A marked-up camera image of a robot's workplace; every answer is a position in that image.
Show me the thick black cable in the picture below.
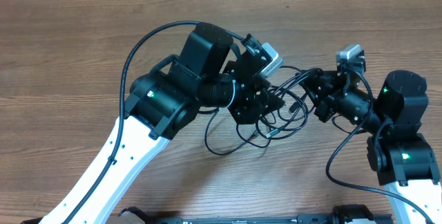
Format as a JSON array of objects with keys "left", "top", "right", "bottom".
[{"left": 255, "top": 67, "right": 324, "bottom": 140}]

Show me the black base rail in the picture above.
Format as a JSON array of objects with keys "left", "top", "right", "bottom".
[{"left": 108, "top": 205, "right": 394, "bottom": 224}]

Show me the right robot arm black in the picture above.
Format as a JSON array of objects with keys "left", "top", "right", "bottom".
[{"left": 300, "top": 64, "right": 441, "bottom": 223}]

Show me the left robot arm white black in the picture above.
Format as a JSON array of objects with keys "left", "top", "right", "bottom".
[{"left": 39, "top": 21, "right": 284, "bottom": 223}]

